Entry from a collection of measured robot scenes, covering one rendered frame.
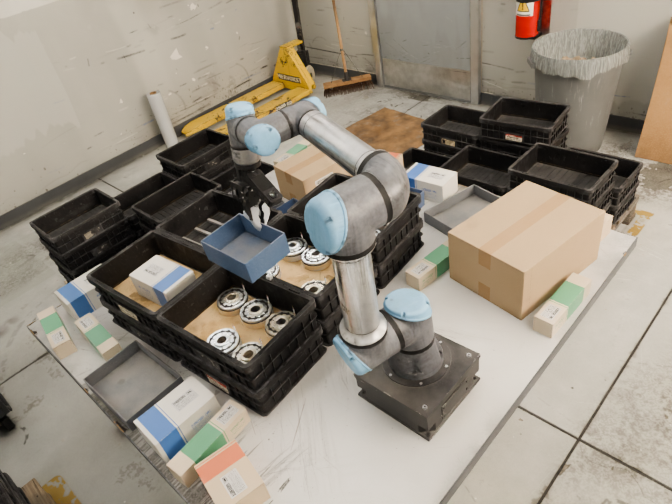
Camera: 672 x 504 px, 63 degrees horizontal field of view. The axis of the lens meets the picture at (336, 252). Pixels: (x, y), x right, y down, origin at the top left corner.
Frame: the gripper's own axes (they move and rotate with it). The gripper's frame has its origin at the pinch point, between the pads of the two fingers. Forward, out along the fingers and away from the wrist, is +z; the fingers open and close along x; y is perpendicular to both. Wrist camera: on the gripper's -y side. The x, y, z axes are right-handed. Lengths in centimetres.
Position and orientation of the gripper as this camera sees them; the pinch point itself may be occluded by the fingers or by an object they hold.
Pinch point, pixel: (262, 227)
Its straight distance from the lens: 157.7
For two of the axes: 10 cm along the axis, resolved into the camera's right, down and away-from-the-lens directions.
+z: 0.6, 8.4, 5.4
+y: -7.0, -3.5, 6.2
